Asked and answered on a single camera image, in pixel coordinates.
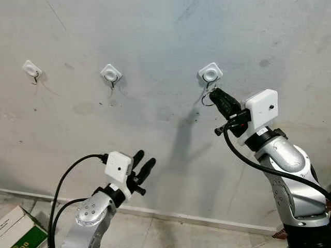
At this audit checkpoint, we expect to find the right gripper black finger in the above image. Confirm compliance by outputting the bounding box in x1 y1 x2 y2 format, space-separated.
213 98 234 120
210 88 242 112

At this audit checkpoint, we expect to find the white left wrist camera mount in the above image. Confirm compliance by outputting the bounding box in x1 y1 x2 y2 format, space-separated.
104 151 133 185

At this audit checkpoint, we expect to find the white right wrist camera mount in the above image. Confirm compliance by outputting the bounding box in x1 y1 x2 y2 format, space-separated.
243 89 279 140

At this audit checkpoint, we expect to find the long black left arm cable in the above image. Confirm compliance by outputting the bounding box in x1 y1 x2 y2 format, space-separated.
48 153 108 248

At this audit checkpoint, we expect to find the short black left arm cable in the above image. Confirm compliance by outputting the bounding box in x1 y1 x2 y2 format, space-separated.
52 198 88 248

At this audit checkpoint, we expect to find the green and white cardboard box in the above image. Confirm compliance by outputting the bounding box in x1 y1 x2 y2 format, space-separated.
0 205 48 248

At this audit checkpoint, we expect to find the white adhesive wall hook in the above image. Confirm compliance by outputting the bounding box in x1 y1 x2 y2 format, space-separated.
199 63 223 88
22 60 43 84
100 64 123 88

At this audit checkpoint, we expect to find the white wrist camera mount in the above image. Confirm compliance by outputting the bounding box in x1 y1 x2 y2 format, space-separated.
104 151 133 185
243 89 279 140

